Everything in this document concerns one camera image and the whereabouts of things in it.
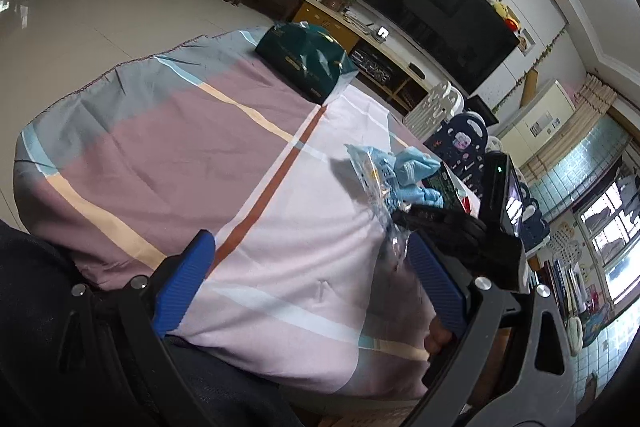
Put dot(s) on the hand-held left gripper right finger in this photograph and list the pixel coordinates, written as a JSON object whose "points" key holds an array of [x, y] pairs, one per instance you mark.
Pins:
{"points": [[440, 287]]}

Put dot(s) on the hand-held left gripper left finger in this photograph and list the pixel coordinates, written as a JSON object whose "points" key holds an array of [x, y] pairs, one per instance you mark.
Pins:
{"points": [[182, 279]]}

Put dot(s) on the red yellow plush toy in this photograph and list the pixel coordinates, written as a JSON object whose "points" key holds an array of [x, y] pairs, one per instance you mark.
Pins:
{"points": [[511, 24]]}

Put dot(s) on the blue white play fence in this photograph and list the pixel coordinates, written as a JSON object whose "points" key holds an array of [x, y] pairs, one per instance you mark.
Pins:
{"points": [[465, 142]]}

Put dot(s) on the clear bag with blue gloves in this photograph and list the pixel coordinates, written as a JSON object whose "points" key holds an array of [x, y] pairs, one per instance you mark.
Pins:
{"points": [[400, 172]]}

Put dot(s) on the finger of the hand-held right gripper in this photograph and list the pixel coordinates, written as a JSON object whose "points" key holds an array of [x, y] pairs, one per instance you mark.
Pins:
{"points": [[440, 242], [435, 212]]}

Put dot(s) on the person's leg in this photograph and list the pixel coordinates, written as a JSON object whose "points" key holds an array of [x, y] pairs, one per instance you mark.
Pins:
{"points": [[30, 307]]}

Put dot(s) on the blue child chair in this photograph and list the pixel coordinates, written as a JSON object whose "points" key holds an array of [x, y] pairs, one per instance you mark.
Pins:
{"points": [[600, 324]]}

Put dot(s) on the wall learning chart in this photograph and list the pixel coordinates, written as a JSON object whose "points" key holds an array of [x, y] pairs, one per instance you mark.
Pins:
{"points": [[565, 232], [557, 247], [582, 257]]}

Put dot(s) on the person's right hand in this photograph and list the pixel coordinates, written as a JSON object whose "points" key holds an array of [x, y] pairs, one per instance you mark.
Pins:
{"points": [[437, 334]]}

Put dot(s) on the framed food picture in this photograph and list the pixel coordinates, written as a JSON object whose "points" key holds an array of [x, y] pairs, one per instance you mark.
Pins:
{"points": [[522, 41]]}

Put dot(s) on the green ivy garland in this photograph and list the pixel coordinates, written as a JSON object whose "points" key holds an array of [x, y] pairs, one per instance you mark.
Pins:
{"points": [[535, 62]]}

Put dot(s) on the stack of books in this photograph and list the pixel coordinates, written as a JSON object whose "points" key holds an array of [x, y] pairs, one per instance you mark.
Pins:
{"points": [[562, 287]]}

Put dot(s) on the black flat television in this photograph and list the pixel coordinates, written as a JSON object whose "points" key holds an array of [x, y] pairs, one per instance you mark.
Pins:
{"points": [[440, 7]]}

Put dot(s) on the yellow wooden television cabinet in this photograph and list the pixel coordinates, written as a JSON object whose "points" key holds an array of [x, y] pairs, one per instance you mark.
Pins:
{"points": [[325, 19]]}

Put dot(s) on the black stereo receiver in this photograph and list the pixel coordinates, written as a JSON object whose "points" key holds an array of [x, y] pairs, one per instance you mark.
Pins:
{"points": [[371, 64]]}

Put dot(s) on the small black monitor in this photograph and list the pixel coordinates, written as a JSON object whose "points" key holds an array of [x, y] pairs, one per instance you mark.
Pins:
{"points": [[480, 109]]}

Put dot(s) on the small black box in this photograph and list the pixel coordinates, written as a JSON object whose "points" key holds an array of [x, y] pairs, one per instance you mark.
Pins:
{"points": [[416, 70]]}

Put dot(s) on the beige curtain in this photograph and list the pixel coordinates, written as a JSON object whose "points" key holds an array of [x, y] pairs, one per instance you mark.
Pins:
{"points": [[575, 127]]}

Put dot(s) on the cream standing air conditioner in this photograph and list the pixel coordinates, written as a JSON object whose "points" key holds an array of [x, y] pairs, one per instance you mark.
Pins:
{"points": [[540, 117]]}

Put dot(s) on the barred window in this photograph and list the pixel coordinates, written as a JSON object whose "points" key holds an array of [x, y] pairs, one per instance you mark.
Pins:
{"points": [[612, 237]]}

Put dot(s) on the striped pink grey tablecloth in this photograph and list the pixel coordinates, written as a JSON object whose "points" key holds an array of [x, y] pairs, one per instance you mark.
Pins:
{"points": [[200, 147]]}

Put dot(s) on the dark snack packet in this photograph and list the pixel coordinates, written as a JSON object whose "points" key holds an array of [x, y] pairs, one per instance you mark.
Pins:
{"points": [[445, 184]]}

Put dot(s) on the grey plush cushion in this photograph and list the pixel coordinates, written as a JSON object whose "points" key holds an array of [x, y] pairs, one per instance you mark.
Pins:
{"points": [[575, 334]]}

